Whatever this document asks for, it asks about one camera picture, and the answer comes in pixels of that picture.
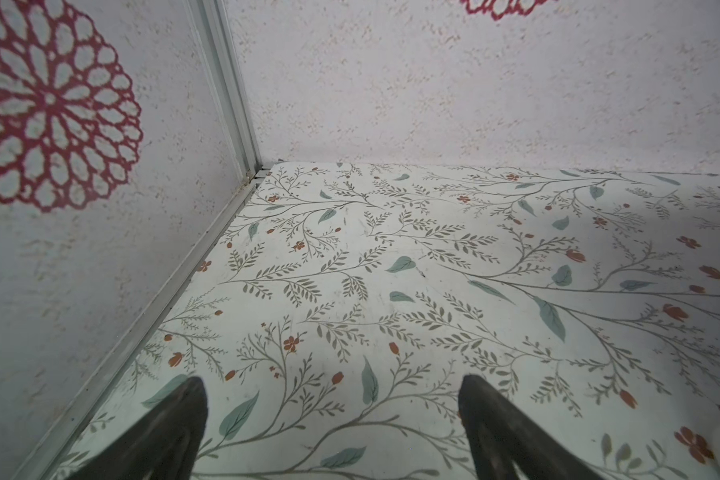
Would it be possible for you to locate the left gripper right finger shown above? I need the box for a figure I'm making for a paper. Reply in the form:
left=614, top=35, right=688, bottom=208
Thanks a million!
left=458, top=374, right=598, bottom=480

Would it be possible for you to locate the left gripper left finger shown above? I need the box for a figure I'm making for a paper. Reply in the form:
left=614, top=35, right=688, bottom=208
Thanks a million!
left=71, top=377, right=208, bottom=480

